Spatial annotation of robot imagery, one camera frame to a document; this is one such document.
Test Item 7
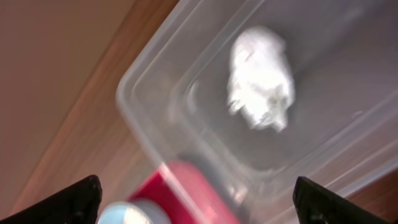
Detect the small light blue bowl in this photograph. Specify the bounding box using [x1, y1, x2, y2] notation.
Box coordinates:
[98, 199, 172, 224]

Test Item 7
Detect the white tissue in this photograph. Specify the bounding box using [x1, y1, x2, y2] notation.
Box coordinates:
[226, 26, 295, 132]

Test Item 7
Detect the red plastic tray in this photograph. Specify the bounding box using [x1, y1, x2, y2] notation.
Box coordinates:
[127, 161, 240, 224]

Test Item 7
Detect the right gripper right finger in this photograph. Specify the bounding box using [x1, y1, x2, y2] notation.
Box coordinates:
[292, 176, 387, 224]

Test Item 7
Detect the clear plastic bin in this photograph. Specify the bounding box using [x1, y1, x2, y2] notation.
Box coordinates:
[116, 0, 397, 223]

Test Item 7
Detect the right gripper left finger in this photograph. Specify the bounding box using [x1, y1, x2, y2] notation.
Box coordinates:
[1, 175, 102, 224]

